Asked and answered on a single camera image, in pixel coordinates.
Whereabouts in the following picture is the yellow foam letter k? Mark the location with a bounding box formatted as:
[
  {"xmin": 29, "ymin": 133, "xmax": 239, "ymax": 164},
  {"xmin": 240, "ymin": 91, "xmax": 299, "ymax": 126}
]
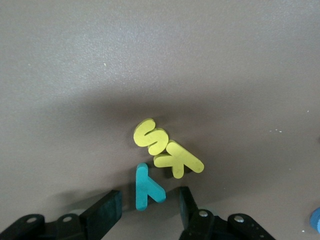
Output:
[{"xmin": 152, "ymin": 139, "xmax": 205, "ymax": 180}]

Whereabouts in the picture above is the blue foam letter x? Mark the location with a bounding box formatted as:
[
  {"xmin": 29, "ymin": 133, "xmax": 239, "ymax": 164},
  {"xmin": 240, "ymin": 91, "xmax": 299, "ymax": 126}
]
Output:
[{"xmin": 309, "ymin": 206, "xmax": 320, "ymax": 233}]

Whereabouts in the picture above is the teal foam letter y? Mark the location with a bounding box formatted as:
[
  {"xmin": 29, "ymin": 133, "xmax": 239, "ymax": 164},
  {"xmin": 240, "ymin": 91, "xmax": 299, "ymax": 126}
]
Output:
[{"xmin": 135, "ymin": 162, "xmax": 167, "ymax": 211}]

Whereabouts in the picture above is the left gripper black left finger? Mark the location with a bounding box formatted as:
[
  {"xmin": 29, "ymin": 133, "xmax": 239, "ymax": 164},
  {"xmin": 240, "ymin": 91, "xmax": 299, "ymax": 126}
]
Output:
[{"xmin": 0, "ymin": 189, "xmax": 123, "ymax": 240}]

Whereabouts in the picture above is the brown table cover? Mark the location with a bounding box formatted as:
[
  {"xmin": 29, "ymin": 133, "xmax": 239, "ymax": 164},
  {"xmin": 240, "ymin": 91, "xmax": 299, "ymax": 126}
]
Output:
[{"xmin": 0, "ymin": 0, "xmax": 320, "ymax": 240}]

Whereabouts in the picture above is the yellow foam letter s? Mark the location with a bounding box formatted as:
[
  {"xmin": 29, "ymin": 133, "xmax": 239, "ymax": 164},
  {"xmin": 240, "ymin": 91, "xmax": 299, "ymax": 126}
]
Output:
[{"xmin": 133, "ymin": 118, "xmax": 167, "ymax": 156}]

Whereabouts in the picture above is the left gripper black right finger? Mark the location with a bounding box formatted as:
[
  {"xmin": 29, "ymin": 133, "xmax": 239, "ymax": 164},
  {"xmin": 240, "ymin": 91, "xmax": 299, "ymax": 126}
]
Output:
[{"xmin": 178, "ymin": 186, "xmax": 276, "ymax": 240}]

